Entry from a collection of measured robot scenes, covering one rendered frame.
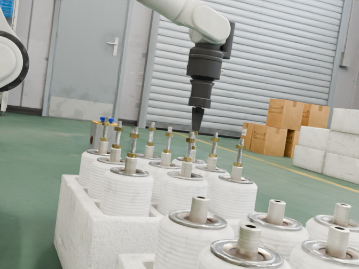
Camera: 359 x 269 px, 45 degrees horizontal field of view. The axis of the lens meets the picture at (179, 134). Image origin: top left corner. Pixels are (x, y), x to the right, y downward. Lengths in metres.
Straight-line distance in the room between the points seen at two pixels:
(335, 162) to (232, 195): 2.75
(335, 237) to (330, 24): 7.14
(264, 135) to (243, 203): 3.75
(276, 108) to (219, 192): 3.91
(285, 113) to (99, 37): 2.73
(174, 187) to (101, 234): 0.17
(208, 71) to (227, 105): 5.47
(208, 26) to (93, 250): 0.60
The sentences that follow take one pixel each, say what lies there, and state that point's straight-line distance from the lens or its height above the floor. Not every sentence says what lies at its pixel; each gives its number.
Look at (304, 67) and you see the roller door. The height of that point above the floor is 1.25.
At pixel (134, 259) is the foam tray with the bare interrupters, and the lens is 0.61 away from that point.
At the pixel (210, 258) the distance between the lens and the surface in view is 0.45.
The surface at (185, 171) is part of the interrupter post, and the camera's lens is 0.88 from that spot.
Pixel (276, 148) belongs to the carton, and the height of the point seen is 0.08.
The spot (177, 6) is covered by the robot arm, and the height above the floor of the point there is 0.63.
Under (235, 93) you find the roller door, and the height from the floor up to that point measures 0.67.
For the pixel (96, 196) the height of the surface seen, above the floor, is 0.18.
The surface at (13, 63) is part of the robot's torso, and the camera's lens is 1.07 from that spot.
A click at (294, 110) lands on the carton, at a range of 4.76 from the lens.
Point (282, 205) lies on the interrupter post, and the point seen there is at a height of 0.28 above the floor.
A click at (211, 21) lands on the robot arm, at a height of 0.61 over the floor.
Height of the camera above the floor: 0.39
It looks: 4 degrees down
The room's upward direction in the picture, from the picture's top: 8 degrees clockwise
